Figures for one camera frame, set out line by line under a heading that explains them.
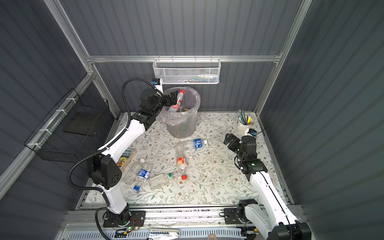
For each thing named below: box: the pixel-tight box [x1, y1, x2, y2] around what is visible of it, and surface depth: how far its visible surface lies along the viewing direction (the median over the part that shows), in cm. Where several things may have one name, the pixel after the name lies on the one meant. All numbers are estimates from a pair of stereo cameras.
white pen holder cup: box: [236, 119, 253, 135], surface depth 103 cm
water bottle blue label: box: [133, 163, 153, 193], surface depth 86 cm
